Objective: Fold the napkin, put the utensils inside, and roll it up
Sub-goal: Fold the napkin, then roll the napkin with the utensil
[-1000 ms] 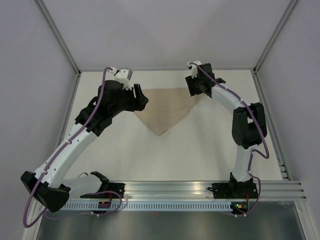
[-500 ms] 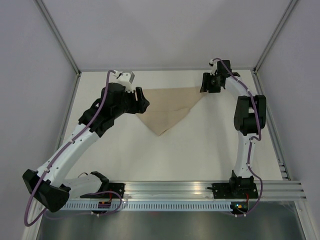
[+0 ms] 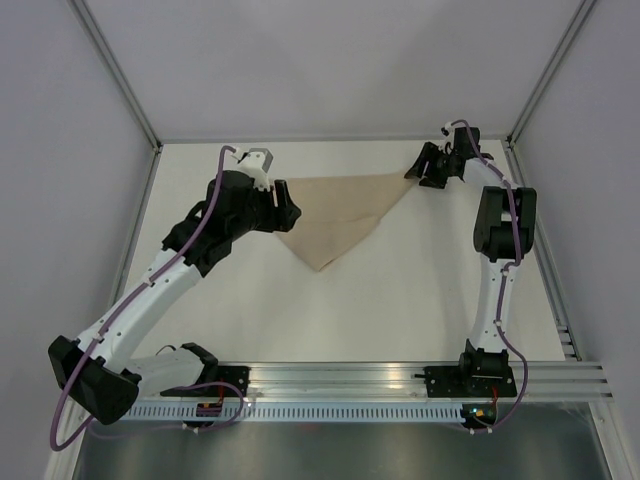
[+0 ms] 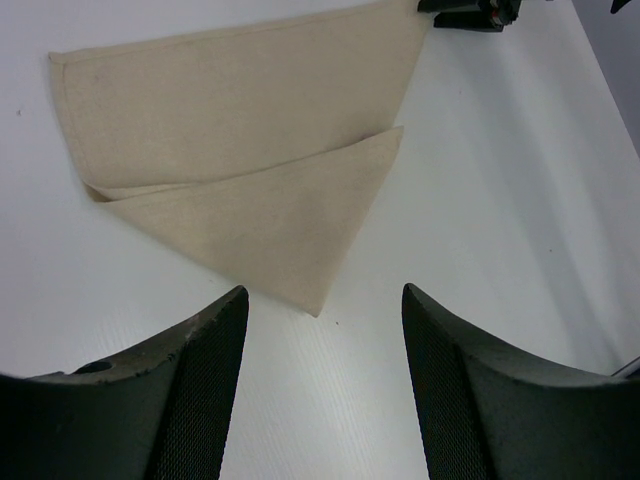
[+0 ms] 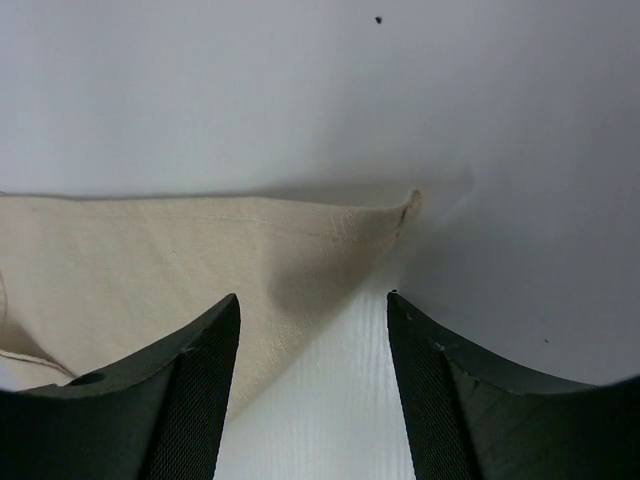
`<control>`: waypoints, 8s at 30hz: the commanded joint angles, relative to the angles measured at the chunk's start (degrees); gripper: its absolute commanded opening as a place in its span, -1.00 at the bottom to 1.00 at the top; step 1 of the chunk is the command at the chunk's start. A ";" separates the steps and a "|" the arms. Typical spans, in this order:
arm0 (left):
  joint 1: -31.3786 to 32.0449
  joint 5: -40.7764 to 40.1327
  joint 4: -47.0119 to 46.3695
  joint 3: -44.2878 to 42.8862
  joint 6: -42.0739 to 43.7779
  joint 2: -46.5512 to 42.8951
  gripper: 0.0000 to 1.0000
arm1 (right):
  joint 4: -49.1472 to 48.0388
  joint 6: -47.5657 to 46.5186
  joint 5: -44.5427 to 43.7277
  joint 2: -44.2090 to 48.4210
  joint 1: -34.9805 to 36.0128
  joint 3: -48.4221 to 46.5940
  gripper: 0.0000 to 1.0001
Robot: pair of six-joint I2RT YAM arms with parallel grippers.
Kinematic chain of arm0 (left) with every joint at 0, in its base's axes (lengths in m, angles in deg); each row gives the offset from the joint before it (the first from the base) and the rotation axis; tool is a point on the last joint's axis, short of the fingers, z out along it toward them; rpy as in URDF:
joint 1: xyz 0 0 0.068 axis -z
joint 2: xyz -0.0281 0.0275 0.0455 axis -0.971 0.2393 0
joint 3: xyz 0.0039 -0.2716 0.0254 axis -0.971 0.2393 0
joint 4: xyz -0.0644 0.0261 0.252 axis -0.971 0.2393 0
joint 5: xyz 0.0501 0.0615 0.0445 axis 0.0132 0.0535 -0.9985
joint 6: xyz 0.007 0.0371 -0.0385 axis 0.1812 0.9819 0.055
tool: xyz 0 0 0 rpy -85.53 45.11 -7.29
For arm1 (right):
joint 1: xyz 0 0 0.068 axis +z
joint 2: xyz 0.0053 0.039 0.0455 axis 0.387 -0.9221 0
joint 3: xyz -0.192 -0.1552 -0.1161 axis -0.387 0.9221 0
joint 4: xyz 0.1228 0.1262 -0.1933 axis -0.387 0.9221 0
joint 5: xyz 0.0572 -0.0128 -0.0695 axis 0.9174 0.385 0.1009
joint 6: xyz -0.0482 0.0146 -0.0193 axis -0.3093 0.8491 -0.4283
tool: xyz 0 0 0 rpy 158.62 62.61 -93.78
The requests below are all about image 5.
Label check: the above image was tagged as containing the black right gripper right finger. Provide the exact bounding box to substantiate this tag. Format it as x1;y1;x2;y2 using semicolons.
387;291;639;479

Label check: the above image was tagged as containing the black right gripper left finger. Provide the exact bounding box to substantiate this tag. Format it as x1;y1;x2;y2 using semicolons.
1;294;241;480

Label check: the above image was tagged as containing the beige cloth napkin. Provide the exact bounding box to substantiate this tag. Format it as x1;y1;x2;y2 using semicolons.
1;191;422;416

